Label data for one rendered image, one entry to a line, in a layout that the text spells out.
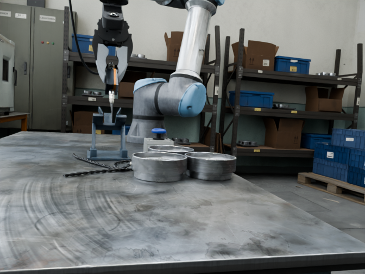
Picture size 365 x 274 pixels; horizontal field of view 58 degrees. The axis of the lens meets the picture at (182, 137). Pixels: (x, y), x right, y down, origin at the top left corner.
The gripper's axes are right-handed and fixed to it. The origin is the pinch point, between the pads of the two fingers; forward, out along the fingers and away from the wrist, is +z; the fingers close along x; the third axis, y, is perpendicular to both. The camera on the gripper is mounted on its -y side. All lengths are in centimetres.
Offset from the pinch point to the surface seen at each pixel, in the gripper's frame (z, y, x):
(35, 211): 19.7, -41.8, 11.1
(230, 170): 17.7, -26.3, -21.2
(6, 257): 20, -54, 12
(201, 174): 18.8, -25.2, -15.7
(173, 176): 18.7, -27.1, -9.7
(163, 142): 15.5, -0.1, -13.8
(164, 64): -46, 319, -85
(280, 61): -65, 320, -246
